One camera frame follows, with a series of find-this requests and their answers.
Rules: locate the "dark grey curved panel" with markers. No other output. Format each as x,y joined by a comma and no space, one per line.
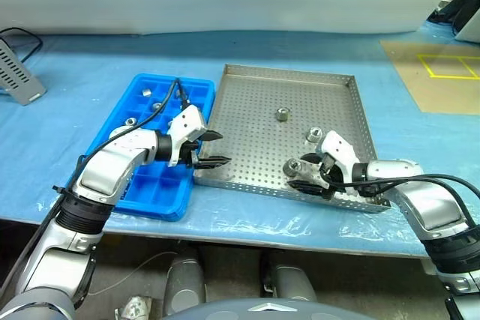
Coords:
243,311

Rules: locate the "brown cardboard sheet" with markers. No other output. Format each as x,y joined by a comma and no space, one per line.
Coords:
442,95

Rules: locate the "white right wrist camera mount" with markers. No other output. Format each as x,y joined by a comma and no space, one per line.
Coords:
339,145

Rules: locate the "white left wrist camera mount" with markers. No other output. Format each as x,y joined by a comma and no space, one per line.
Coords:
185,125

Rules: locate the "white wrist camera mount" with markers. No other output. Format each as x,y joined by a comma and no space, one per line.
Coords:
339,145
185,125

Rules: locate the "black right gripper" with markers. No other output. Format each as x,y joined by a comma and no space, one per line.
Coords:
332,175

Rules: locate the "crumpled grey floor object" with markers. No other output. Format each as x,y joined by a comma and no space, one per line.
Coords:
135,308

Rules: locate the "grey rounded shape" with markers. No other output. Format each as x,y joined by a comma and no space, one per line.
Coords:
185,286
288,282

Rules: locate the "grey slotted metal device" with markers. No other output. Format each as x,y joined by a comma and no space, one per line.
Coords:
18,72

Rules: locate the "blue compartment tray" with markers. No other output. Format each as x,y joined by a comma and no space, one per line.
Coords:
157,189

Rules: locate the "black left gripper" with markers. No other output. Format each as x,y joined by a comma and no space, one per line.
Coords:
187,150

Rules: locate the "blue table cover sheet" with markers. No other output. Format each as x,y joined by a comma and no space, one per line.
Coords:
112,61

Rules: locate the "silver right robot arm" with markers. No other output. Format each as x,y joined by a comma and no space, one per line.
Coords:
423,200

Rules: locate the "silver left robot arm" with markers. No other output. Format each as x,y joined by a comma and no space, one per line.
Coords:
108,162

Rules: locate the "white background panel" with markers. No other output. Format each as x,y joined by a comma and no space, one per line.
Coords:
470,31

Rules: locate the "perforated metal tray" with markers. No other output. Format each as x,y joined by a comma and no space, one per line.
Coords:
255,110

